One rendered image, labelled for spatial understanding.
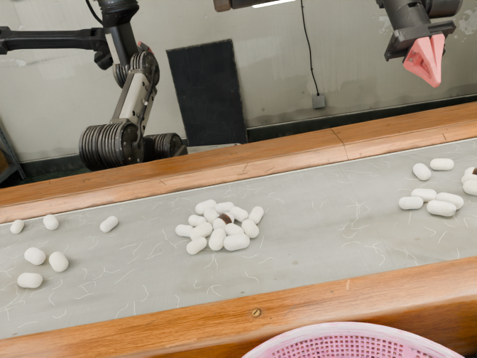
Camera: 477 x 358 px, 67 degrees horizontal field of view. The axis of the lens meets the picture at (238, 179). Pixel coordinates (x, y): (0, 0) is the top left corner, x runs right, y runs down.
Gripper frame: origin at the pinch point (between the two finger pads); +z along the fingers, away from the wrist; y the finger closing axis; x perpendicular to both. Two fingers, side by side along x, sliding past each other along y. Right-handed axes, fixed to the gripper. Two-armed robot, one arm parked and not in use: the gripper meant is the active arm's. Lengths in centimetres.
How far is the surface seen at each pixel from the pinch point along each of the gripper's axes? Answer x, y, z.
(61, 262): -2, -61, 20
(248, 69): 147, -21, -128
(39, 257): -1, -66, 19
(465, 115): 11.5, 10.1, 1.5
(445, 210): -3.9, -8.4, 22.5
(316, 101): 164, 23, -104
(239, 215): 0.4, -35.5, 17.2
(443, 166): 3.4, -2.2, 13.8
